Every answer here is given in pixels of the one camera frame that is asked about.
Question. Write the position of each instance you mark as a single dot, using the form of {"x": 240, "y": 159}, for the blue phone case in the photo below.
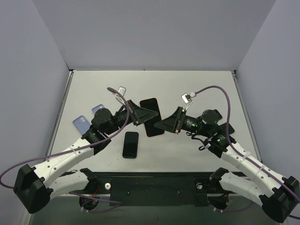
{"x": 81, "y": 124}

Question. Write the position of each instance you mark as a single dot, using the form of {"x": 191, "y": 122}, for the small black phone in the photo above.
{"x": 130, "y": 145}

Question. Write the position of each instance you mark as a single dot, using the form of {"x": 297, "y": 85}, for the large phone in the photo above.
{"x": 218, "y": 114}

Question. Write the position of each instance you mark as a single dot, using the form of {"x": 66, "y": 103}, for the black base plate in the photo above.
{"x": 157, "y": 188}

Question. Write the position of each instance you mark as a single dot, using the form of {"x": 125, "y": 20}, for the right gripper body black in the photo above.
{"x": 180, "y": 120}

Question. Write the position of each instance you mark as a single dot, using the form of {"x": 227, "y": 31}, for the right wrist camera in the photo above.
{"x": 187, "y": 99}

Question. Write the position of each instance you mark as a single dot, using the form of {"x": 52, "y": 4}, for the lilac phone case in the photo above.
{"x": 96, "y": 108}

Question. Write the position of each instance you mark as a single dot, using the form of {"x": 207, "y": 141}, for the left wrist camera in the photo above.
{"x": 122, "y": 91}

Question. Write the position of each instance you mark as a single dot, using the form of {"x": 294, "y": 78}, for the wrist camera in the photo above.
{"x": 122, "y": 91}
{"x": 187, "y": 99}

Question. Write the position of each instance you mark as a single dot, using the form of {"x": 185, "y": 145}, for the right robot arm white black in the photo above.
{"x": 277, "y": 195}

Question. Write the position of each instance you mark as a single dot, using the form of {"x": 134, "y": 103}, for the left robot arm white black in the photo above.
{"x": 36, "y": 185}

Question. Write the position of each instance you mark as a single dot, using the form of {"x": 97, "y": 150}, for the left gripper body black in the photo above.
{"x": 133, "y": 113}

